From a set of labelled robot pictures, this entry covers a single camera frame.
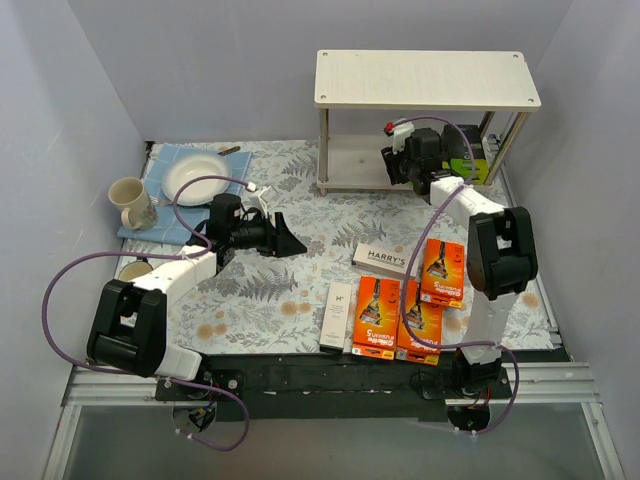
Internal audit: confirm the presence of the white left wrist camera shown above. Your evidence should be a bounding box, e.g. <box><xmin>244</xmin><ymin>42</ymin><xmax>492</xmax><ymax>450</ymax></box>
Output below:
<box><xmin>249</xmin><ymin>186</ymin><xmax>279</xmax><ymax>216</ymax></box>

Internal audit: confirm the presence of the grey Harry's razor box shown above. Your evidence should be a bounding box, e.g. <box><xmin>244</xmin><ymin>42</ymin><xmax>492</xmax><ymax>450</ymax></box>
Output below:
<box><xmin>351</xmin><ymin>243</ymin><xmax>411</xmax><ymax>280</ymax></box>

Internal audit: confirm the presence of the white ceramic plate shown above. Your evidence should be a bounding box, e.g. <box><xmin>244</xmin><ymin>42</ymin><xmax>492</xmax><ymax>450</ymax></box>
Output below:
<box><xmin>162</xmin><ymin>154</ymin><xmax>232</xmax><ymax>207</ymax></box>

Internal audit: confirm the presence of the orange Gillette razor box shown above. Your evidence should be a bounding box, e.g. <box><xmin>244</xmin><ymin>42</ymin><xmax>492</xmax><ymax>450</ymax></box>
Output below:
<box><xmin>351</xmin><ymin>276</ymin><xmax>400</xmax><ymax>361</ymax></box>
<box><xmin>420</xmin><ymin>238</ymin><xmax>466</xmax><ymax>309</ymax></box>
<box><xmin>395</xmin><ymin>279</ymin><xmax>443</xmax><ymax>367</ymax></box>

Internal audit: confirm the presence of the cream mug black handle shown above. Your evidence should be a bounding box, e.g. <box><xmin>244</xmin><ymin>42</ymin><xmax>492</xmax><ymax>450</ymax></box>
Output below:
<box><xmin>117</xmin><ymin>256</ymin><xmax>153</xmax><ymax>282</ymax></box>

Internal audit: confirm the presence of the black handled knife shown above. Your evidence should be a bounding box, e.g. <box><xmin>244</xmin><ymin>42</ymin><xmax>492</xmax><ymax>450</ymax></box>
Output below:
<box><xmin>218</xmin><ymin>145</ymin><xmax>241</xmax><ymax>157</ymax></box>

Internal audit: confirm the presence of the cream floral mug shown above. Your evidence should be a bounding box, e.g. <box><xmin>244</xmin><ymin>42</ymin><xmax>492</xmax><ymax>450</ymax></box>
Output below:
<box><xmin>108</xmin><ymin>177</ymin><xmax>158</xmax><ymax>230</ymax></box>

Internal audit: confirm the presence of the white H razor box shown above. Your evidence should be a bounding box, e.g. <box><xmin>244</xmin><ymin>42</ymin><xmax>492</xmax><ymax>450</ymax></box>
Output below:
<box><xmin>319</xmin><ymin>282</ymin><xmax>352</xmax><ymax>354</ymax></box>

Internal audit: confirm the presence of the aluminium rail frame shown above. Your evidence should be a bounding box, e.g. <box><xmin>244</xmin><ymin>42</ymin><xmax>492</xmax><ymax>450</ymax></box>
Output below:
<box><xmin>45</xmin><ymin>352</ymin><xmax>624</xmax><ymax>479</ymax></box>

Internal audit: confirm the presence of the black green razor box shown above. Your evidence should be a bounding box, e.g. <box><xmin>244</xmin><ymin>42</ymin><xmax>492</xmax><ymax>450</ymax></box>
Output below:
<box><xmin>441</xmin><ymin>124</ymin><xmax>471</xmax><ymax>178</ymax></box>
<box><xmin>461</xmin><ymin>125</ymin><xmax>489</xmax><ymax>184</ymax></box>

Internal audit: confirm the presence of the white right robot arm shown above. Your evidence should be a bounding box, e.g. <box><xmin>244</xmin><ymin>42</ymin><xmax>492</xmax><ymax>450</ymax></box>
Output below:
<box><xmin>381</xmin><ymin>119</ymin><xmax>538</xmax><ymax>398</ymax></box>

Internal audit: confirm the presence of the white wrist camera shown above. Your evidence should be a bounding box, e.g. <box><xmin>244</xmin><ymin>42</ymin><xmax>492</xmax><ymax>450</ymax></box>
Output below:
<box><xmin>249</xmin><ymin>186</ymin><xmax>279</xmax><ymax>216</ymax></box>
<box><xmin>383</xmin><ymin>118</ymin><xmax>415</xmax><ymax>154</ymax></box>

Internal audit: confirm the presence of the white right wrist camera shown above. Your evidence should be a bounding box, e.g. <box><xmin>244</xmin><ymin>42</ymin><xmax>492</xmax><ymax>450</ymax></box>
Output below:
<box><xmin>383</xmin><ymin>118</ymin><xmax>415</xmax><ymax>154</ymax></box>

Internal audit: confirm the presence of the white two-tier shelf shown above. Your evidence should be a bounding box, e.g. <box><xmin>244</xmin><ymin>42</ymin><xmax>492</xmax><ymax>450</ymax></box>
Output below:
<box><xmin>314</xmin><ymin>50</ymin><xmax>541</xmax><ymax>195</ymax></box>

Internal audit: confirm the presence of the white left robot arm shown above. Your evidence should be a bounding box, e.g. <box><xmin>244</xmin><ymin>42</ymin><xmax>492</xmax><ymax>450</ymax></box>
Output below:
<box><xmin>87</xmin><ymin>194</ymin><xmax>307</xmax><ymax>400</ymax></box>

